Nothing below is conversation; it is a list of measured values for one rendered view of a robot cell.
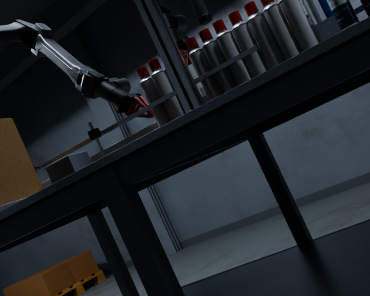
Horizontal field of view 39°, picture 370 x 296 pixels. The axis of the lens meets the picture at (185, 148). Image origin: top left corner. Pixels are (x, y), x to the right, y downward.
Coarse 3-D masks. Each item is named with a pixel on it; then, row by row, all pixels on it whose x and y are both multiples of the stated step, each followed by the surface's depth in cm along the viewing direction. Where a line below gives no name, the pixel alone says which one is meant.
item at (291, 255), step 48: (288, 96) 105; (336, 96) 216; (192, 144) 115; (96, 192) 127; (288, 192) 232; (0, 240) 142; (144, 240) 122; (336, 240) 210; (144, 288) 124; (192, 288) 245; (240, 288) 204; (288, 288) 175; (336, 288) 154
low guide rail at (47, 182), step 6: (204, 96) 161; (204, 102) 161; (150, 126) 170; (156, 126) 169; (138, 132) 172; (144, 132) 171; (126, 138) 174; (132, 138) 174; (138, 138) 174; (114, 144) 177; (120, 144) 176; (108, 150) 178; (114, 150) 177; (96, 156) 180; (102, 156) 179; (48, 180) 190; (42, 186) 192
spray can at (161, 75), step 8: (152, 64) 161; (160, 72) 160; (160, 80) 159; (168, 80) 160; (160, 88) 160; (168, 88) 159; (160, 96) 161; (176, 96) 160; (168, 104) 159; (176, 104) 159; (168, 112) 160; (176, 112) 159; (184, 112) 160
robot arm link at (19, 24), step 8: (16, 24) 192; (24, 24) 193; (32, 24) 196; (0, 32) 183; (8, 32) 186; (16, 32) 190; (24, 32) 193; (32, 32) 192; (0, 40) 184; (8, 40) 188; (16, 40) 192; (24, 40) 195; (32, 40) 193; (32, 48) 194
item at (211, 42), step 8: (200, 32) 154; (208, 32) 154; (208, 40) 153; (208, 48) 152; (216, 48) 152; (208, 56) 153; (216, 56) 152; (216, 64) 152; (224, 72) 152; (224, 80) 152; (232, 80) 152; (224, 88) 152; (232, 88) 151
